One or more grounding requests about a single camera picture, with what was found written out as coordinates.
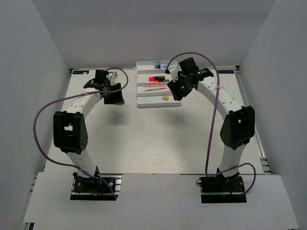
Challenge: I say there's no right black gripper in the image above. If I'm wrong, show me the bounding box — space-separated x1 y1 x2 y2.
167 73 194 102

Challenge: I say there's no grey thin pen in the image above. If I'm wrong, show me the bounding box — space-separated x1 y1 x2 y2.
144 87 167 92

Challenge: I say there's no clear blue-capped spray bottle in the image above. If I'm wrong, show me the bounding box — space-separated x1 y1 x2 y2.
154 64 168 69

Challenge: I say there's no pink black highlighter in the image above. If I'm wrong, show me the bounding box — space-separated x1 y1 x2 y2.
149 76 165 81

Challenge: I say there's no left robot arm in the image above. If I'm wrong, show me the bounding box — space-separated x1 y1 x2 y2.
53 69 124 191

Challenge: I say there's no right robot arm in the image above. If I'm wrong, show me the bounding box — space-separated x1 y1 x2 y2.
165 57 255 191

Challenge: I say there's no right blue table label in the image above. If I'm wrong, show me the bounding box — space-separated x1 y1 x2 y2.
218 69 234 74

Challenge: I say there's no blue table label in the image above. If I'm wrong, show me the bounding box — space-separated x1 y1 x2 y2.
72 70 89 75
218 69 234 74

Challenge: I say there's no white tiered organizer tray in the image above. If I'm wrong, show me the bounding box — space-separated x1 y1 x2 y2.
136 60 181 108

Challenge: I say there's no left blue table label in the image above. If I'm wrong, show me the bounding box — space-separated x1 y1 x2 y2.
72 70 89 75

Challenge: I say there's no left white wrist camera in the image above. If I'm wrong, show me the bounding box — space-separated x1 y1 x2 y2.
107 71 118 86

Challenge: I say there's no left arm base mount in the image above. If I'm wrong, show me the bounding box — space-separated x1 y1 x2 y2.
70 172 122 201

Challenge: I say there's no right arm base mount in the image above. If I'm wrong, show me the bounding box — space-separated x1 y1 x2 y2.
196 176 247 204

